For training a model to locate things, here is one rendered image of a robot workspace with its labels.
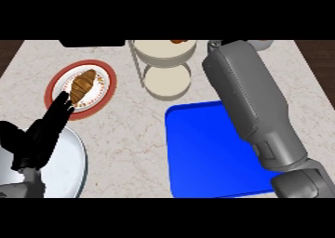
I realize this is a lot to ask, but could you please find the black appliance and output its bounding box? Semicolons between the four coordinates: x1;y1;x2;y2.
58;40;127;48

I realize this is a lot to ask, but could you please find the pale grey round object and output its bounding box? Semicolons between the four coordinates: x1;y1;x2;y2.
247;40;275;51

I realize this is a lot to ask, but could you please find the red rimmed white plate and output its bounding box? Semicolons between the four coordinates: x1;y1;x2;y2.
43;59;118;122

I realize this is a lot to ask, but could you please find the blue tray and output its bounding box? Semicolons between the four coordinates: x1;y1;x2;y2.
164;99;287;199

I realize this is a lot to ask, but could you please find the pale grey plate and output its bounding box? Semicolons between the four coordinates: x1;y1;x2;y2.
0;126;89;199

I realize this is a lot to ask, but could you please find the brown croissant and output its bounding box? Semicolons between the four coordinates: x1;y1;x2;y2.
69;69;99;105

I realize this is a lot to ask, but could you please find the grey tiered wire basket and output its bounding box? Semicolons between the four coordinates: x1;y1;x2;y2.
127;40;199;102

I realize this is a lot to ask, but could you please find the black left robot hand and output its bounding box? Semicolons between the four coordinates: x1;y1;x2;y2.
0;90;77;171

